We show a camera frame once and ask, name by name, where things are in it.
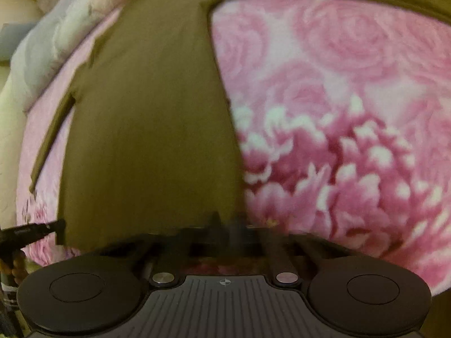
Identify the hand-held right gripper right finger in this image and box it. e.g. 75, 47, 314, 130
231, 215, 356, 286

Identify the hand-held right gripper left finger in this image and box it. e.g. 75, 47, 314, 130
88, 213, 229, 287

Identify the cream padded bed frame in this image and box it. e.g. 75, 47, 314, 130
0, 65, 29, 228

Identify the white grey duvet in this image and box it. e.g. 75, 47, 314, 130
9, 0, 171, 113

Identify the olive green shirt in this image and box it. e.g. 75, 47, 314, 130
30, 0, 451, 256

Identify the grey pillow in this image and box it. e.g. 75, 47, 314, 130
0, 23, 36, 63

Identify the pink floral blanket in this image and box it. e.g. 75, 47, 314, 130
16, 0, 451, 296

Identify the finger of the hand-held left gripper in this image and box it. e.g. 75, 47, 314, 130
0, 219, 66, 248

